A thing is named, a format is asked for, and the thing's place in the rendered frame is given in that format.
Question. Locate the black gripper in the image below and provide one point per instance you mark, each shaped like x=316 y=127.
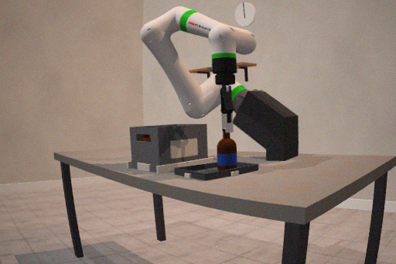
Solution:
x=226 y=100

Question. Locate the grey divided crate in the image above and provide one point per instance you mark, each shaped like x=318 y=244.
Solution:
x=169 y=144

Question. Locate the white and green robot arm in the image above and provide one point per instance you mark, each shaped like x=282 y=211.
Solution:
x=225 y=41

